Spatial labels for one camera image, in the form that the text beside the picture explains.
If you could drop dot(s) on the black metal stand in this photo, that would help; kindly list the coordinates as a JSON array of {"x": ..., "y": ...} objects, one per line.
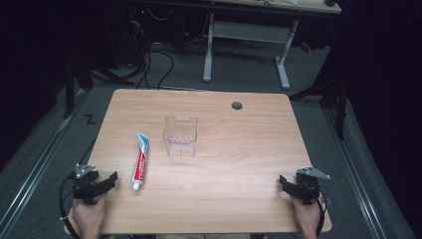
[
  {"x": 340, "y": 109},
  {"x": 69, "y": 89}
]

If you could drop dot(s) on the clear plastic box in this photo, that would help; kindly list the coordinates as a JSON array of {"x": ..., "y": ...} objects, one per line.
[{"x": 180, "y": 136}]

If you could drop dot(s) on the metal floor rail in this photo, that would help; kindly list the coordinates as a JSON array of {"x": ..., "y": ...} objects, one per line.
[
  {"x": 36, "y": 169},
  {"x": 358, "y": 179}
]

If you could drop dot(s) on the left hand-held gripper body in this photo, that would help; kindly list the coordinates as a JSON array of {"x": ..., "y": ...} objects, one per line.
[{"x": 84, "y": 186}]

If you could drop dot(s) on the toothpaste tube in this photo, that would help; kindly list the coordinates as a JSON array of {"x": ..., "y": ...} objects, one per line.
[{"x": 140, "y": 162}]

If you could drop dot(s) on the person's left hand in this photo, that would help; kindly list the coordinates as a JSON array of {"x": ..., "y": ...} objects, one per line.
[{"x": 90, "y": 215}]

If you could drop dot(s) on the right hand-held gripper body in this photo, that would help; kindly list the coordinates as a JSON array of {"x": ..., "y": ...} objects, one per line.
[{"x": 309, "y": 186}]

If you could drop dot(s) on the desk with white legs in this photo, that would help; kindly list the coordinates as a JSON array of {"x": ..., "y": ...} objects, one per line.
[{"x": 249, "y": 31}]

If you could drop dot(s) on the person's right hand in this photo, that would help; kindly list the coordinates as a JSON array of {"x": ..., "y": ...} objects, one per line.
[{"x": 306, "y": 215}]

